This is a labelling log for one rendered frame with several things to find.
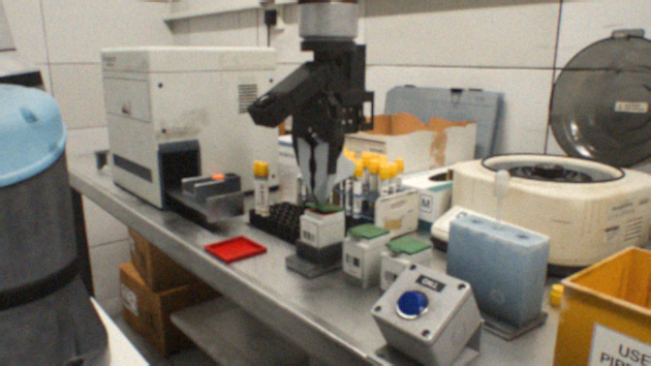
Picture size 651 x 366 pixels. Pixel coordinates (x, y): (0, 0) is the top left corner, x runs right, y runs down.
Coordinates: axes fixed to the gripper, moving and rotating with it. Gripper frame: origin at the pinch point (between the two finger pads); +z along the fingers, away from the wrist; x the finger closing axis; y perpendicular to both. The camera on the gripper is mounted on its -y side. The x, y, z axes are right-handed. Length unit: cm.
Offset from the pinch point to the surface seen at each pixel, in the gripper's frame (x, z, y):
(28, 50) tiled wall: 169, -21, 0
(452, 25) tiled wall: 21, -25, 58
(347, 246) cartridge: -6.3, 5.1, -0.1
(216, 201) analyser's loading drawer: 20.7, 4.7, -3.6
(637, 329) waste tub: -39.2, 1.7, -1.2
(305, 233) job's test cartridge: 0.7, 5.2, -1.1
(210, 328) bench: 89, 71, 28
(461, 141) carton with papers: 8.7, -1.3, 45.9
